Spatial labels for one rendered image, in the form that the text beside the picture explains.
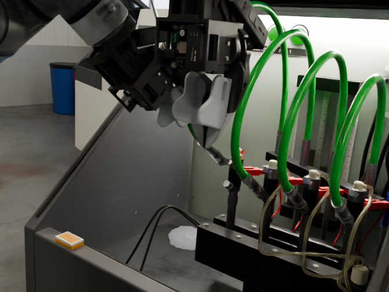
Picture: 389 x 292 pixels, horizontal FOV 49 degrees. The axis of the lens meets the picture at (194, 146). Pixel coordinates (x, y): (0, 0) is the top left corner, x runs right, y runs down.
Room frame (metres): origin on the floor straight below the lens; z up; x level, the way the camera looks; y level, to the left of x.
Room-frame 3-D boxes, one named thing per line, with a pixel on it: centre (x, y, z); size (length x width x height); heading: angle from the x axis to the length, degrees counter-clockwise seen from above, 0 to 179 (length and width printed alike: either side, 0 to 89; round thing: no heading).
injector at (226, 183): (0.82, -0.08, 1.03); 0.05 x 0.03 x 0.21; 145
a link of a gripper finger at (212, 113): (0.49, -0.02, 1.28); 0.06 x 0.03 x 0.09; 145
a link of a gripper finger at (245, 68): (0.51, -0.03, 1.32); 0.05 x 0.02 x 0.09; 55
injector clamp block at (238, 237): (0.76, -0.19, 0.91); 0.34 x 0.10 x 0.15; 55
